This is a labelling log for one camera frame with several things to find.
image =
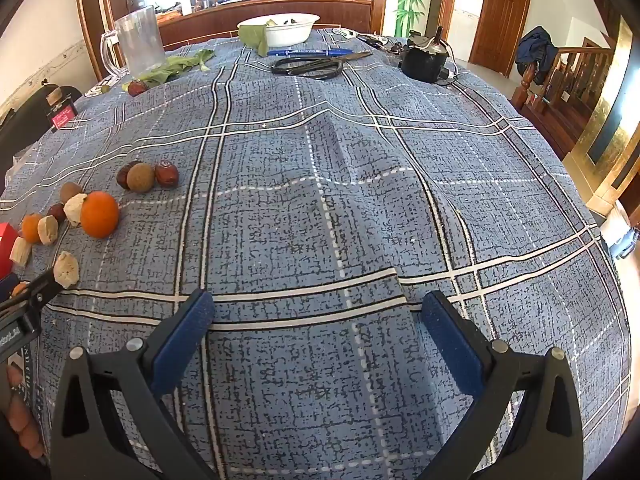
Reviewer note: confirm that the brown wooden door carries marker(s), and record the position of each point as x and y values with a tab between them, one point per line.
500	25

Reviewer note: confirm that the red and white box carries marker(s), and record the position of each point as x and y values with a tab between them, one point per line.
6	250

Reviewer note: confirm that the dark blue jacket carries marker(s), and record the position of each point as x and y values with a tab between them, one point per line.
535	52

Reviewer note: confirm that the brown longan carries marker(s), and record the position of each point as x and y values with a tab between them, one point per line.
70	191
141	178

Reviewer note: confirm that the blue plaid tablecloth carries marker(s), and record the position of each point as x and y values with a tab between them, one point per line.
320	185

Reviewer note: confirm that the black scissors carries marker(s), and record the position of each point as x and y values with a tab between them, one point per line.
350	56

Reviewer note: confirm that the white bowl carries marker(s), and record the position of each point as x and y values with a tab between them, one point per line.
290	34

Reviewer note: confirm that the green leafy vegetable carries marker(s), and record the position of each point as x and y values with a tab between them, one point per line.
170	70

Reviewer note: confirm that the small red and black box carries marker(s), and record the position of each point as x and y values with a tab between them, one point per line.
62	117

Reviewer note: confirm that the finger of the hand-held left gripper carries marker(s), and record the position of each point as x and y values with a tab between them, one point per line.
32	290

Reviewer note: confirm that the dark metal tool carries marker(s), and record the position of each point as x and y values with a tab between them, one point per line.
377	42

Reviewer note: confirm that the wooden counter partition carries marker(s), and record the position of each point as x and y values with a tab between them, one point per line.
225	15

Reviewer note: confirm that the wooden stair railing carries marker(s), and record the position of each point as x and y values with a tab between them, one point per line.
575	75

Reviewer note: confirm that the small orange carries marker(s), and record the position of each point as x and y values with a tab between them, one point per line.
31	229

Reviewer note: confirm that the dark red date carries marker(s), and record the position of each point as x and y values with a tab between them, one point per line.
56	211
122	176

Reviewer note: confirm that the black bag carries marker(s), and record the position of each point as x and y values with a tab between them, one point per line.
25	115

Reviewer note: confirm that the gold framed dark panel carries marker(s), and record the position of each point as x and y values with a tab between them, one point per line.
607	135

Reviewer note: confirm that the blue pen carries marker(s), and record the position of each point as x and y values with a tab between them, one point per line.
300	52

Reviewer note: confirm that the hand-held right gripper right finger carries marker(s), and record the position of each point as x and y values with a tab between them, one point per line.
450	345

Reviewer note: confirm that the beige cake piece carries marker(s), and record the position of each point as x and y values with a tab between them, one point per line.
48	230
20	251
75	210
67	270

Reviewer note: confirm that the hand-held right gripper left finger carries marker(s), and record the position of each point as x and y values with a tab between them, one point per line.
185	340

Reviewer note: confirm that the large orange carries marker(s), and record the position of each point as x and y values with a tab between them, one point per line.
100	215

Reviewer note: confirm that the green leaf in bowl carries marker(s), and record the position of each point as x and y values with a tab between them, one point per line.
255	37

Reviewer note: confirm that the person's left hand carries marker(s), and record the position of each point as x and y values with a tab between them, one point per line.
22	420

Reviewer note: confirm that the clear plastic pitcher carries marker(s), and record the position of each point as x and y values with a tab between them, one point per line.
140	40

